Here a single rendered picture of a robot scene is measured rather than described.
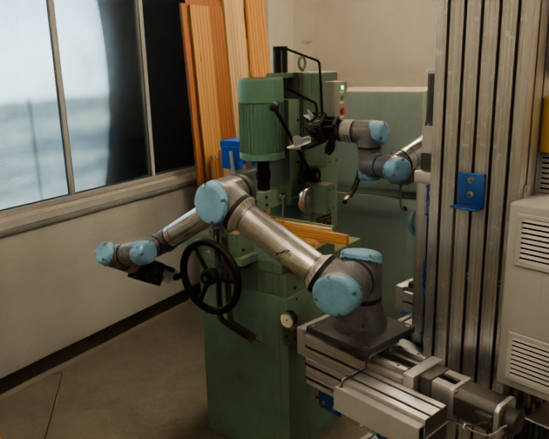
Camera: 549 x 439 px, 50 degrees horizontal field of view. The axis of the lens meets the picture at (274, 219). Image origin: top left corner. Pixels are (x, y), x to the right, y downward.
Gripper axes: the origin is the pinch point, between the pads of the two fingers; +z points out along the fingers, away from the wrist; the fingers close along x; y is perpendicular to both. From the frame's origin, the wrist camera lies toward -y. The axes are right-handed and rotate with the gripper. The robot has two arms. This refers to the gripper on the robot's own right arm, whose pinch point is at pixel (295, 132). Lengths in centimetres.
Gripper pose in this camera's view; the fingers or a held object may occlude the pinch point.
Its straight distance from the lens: 213.0
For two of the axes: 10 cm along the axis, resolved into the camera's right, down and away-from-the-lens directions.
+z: -8.1, -1.2, 5.7
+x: -4.1, 8.1, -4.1
